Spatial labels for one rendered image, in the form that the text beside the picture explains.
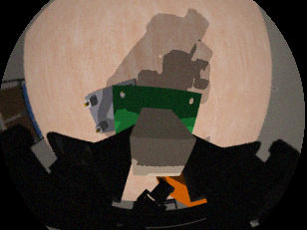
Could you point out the green circuit board with grey square handle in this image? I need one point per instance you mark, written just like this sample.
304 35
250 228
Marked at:
163 120

